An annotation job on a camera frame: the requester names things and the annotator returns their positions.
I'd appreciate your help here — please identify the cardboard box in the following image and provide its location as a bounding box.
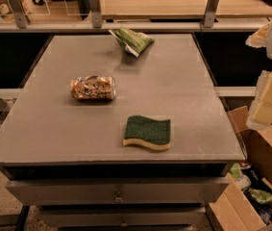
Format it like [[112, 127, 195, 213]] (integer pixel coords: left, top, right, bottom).
[[207, 106, 272, 231]]

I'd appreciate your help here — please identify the dark bottle in box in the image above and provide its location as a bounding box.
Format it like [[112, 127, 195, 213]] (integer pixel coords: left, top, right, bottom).
[[240, 163, 272, 193]]

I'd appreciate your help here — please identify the green and yellow sponge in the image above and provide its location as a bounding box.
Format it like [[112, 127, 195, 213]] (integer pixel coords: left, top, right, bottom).
[[123, 115, 171, 150]]

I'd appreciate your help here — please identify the green chip bag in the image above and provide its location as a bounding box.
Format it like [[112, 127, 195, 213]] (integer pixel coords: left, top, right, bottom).
[[110, 27, 155, 57]]

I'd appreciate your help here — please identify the green bag in box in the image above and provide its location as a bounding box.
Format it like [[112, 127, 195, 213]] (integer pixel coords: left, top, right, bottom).
[[247, 188, 272, 205]]

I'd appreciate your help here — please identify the upper grey drawer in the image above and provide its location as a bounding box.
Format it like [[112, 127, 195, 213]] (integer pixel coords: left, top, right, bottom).
[[6, 177, 228, 206]]

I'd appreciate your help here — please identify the grey drawer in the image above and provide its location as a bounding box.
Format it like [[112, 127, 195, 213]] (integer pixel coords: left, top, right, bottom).
[[40, 207, 206, 228], [6, 177, 228, 206]]

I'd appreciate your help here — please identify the lower grey drawer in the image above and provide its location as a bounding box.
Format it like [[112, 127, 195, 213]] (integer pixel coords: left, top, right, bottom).
[[40, 207, 206, 228]]

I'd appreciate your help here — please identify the right metal bracket post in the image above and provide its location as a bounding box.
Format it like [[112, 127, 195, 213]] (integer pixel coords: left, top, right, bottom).
[[202, 0, 219, 28]]

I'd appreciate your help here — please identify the metal bracket post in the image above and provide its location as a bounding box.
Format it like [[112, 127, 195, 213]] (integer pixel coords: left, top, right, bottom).
[[89, 0, 103, 28], [202, 0, 219, 28], [9, 0, 29, 29]]

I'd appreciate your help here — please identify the middle metal bracket post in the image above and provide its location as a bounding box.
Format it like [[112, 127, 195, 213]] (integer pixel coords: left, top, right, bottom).
[[89, 0, 103, 28]]

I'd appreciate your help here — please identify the left metal bracket post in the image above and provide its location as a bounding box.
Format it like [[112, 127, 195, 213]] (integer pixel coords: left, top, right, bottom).
[[9, 0, 29, 29]]

